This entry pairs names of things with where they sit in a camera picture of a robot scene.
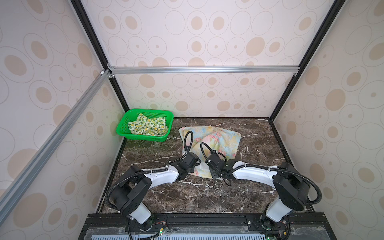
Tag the diagonal aluminium left rail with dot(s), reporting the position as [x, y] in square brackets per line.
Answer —
[21, 184]

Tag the pastel floral skirt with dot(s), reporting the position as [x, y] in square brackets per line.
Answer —
[218, 139]

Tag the black left corner post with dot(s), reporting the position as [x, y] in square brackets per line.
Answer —
[94, 40]

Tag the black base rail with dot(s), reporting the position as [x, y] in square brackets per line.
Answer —
[296, 226]

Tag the green plastic basket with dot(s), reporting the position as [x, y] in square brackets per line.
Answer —
[131, 115]

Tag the black right corner post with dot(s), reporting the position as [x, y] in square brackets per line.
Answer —
[313, 47]

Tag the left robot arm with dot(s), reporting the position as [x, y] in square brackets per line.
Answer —
[127, 194]

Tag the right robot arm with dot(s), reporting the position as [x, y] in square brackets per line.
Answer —
[294, 190]

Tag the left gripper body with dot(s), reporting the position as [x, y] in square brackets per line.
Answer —
[191, 170]

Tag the horizontal aluminium back rail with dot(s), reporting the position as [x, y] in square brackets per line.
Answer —
[209, 69]

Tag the lemon print folded skirt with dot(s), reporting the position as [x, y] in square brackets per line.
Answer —
[143, 125]

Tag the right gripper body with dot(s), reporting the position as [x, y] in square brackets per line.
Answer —
[210, 162]

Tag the black corner post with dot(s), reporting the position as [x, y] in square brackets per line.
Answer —
[94, 40]
[313, 47]

